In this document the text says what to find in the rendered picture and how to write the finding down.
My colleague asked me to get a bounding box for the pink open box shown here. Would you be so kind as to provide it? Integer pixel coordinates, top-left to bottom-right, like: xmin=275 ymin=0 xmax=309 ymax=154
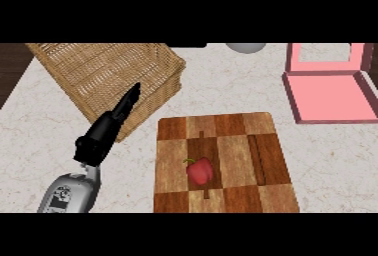
xmin=281 ymin=43 xmax=378 ymax=125

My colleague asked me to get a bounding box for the checkered wooden cutting board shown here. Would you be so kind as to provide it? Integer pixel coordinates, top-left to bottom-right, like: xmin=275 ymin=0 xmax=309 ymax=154
xmin=153 ymin=111 xmax=302 ymax=214

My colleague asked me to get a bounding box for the red bell pepper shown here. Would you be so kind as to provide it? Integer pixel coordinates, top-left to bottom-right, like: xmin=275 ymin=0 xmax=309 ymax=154
xmin=184 ymin=157 xmax=216 ymax=187

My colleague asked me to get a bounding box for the pale grey round object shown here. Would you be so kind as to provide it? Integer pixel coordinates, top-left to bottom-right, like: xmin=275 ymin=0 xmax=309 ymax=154
xmin=225 ymin=43 xmax=268 ymax=55

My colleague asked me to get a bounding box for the wicker basket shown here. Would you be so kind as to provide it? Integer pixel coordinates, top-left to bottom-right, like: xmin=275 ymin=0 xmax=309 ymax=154
xmin=26 ymin=43 xmax=188 ymax=144

